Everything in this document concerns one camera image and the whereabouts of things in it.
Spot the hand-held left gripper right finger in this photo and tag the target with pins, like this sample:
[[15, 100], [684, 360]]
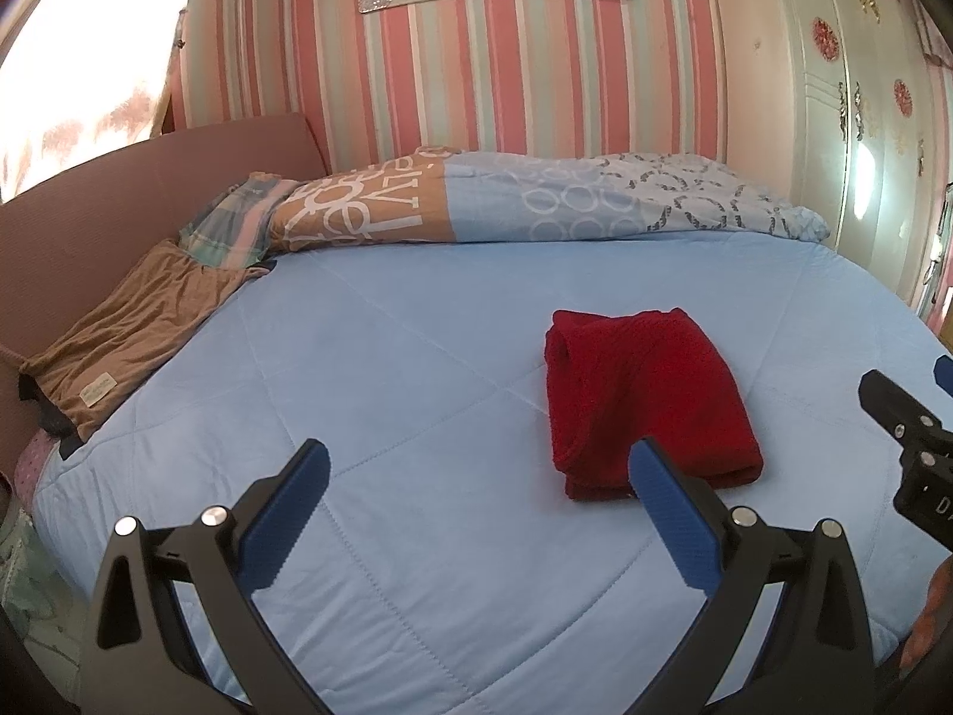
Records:
[[674, 518]]

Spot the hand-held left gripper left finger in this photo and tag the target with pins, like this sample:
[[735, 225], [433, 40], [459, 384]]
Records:
[[287, 518]]

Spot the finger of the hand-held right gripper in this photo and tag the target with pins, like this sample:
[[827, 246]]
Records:
[[944, 374], [890, 409]]

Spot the red knit sweater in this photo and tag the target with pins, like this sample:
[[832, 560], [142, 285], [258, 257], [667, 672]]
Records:
[[640, 387]]

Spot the person's right forearm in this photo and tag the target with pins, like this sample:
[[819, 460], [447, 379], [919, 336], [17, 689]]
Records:
[[934, 611]]

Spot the light blue quilted bed cover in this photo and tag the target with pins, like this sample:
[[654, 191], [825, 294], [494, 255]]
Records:
[[372, 387]]

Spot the brown pillow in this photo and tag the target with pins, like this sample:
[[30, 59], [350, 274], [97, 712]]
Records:
[[126, 335]]

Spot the black item under brown cloth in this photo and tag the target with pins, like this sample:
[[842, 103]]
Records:
[[56, 424]]

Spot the pink dotted sheet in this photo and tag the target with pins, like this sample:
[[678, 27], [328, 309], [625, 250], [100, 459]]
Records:
[[37, 469]]

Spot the pale floral cloth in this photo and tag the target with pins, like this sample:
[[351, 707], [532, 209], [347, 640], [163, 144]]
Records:
[[37, 596]]

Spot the white wardrobe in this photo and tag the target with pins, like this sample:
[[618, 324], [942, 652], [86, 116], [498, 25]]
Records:
[[819, 126]]

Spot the plaid pillow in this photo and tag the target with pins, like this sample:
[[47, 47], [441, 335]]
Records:
[[223, 227]]

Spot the blue and tan patterned duvet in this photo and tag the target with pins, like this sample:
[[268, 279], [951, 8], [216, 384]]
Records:
[[506, 201]]

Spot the pink bed headboard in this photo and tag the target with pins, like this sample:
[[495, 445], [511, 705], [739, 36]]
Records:
[[89, 201]]

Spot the bright window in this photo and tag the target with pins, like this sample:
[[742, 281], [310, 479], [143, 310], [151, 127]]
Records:
[[82, 37]]

